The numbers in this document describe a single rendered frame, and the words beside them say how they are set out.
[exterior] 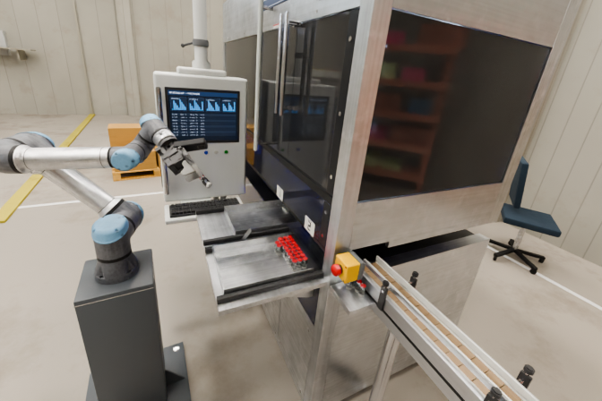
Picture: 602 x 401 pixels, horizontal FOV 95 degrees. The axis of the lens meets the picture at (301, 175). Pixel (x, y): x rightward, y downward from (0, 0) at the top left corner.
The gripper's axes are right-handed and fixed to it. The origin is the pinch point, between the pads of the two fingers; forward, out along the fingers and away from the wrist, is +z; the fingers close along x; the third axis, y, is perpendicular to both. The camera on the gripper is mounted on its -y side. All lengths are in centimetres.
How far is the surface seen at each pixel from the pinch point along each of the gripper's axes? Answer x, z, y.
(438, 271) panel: -50, 89, -60
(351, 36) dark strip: 37, 13, -55
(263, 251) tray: -31.6, 28.5, -2.0
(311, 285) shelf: -20, 53, -6
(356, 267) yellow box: -6, 59, -19
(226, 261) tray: -25.4, 23.2, 12.3
